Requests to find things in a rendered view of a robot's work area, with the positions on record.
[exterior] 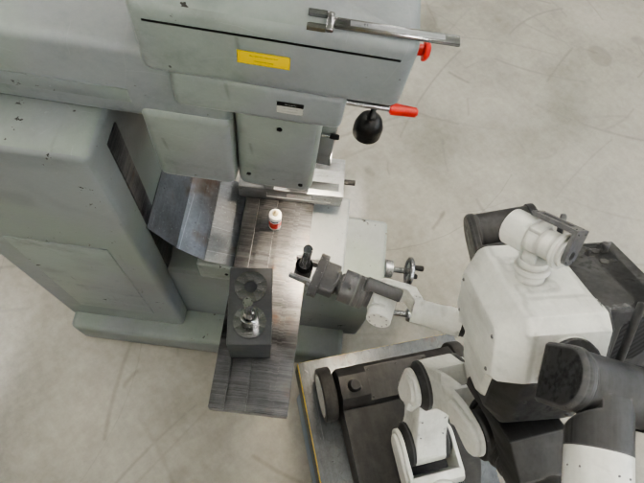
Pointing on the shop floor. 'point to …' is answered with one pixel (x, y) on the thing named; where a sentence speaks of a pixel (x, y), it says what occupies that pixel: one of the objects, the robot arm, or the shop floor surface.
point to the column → (84, 208)
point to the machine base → (199, 333)
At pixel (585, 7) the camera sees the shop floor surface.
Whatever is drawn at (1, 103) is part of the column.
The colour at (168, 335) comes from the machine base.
